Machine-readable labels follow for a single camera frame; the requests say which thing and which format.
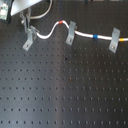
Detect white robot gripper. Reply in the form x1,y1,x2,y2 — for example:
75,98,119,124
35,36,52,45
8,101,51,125
11,0,42,33

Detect green circuit board box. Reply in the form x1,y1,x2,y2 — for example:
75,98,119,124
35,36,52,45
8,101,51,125
0,0,11,23

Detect grey cable at top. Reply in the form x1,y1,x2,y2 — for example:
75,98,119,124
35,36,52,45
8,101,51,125
25,0,54,20

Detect left grey metal cable clip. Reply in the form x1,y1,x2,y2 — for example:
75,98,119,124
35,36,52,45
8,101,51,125
23,26,36,51

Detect grey metal cable clip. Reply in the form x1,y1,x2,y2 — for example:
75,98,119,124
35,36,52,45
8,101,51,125
109,28,120,53
66,21,77,46
23,26,36,51

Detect right grey metal cable clip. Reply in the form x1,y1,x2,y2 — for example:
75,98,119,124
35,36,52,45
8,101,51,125
109,28,120,53

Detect middle grey metal cable clip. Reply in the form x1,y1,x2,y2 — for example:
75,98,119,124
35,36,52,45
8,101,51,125
66,21,77,46

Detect white cable with coloured bands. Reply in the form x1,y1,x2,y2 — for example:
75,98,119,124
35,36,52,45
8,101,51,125
35,20,128,43

